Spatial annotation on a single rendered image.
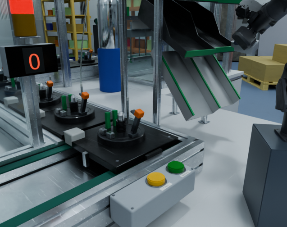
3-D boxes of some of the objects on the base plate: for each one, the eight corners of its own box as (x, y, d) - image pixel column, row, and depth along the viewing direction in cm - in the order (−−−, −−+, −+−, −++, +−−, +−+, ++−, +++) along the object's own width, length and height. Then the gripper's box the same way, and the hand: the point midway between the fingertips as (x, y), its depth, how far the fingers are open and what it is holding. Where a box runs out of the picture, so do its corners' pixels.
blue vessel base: (128, 89, 175) (127, 47, 166) (109, 93, 164) (107, 50, 155) (113, 85, 185) (111, 46, 176) (94, 89, 175) (92, 47, 165)
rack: (210, 121, 119) (229, -90, 92) (156, 148, 95) (161, -130, 68) (173, 111, 133) (181, -75, 106) (118, 131, 109) (110, -104, 82)
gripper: (266, 36, 69) (230, 62, 83) (295, 2, 76) (257, 32, 91) (250, 19, 69) (216, 48, 83) (281, -13, 76) (245, 19, 90)
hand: (244, 34), depth 84 cm, fingers closed on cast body, 4 cm apart
